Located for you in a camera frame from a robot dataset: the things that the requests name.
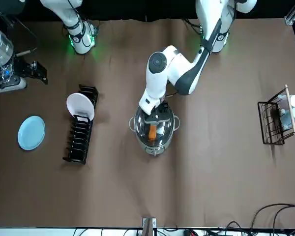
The light blue plate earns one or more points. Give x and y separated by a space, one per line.
30 134

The glass pot lid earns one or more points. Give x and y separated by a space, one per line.
141 130

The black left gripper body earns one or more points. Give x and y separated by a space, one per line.
162 111

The white cup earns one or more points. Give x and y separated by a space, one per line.
294 100

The black slotted dish rack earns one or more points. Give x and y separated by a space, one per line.
76 147

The stainless steel pot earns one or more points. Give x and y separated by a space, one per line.
157 147

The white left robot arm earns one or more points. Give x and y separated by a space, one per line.
186 73

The orange corn cob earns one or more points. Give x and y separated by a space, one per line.
153 132

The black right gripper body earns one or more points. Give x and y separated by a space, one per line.
24 67

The white plate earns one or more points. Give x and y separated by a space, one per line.
78 103

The light blue cup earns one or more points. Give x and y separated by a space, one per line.
286 118

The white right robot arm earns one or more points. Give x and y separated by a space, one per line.
81 32

